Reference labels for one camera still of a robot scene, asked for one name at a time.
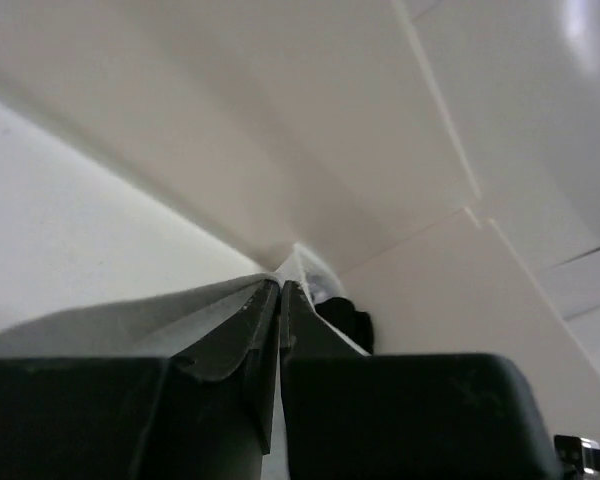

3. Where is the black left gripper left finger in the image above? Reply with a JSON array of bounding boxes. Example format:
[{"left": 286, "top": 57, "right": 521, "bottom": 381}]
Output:
[{"left": 0, "top": 284, "right": 279, "bottom": 479}]

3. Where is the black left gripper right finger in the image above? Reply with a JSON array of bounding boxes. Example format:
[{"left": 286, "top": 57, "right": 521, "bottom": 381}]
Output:
[{"left": 280, "top": 282, "right": 562, "bottom": 479}]

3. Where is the white plastic laundry basket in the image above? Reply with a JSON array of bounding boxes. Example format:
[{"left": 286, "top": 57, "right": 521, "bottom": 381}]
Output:
[{"left": 274, "top": 242, "right": 371, "bottom": 357}]

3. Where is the grey tank top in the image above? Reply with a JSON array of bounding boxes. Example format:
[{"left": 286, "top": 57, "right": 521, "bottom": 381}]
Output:
[{"left": 0, "top": 274, "right": 278, "bottom": 359}]

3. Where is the black tank top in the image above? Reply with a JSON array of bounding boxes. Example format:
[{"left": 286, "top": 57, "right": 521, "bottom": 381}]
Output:
[{"left": 315, "top": 297, "right": 375, "bottom": 354}]

